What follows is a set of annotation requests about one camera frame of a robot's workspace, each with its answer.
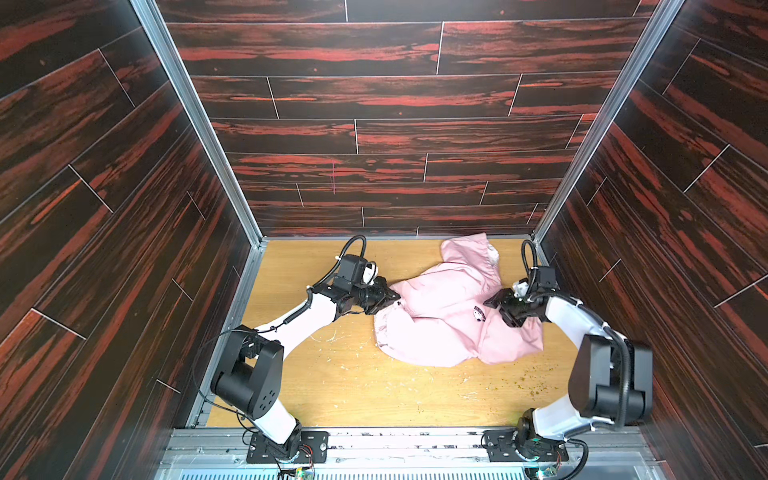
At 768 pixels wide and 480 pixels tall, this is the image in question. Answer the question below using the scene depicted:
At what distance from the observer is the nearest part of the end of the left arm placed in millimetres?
744

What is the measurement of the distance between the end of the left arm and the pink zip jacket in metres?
0.05

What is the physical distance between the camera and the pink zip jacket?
2.89 feet
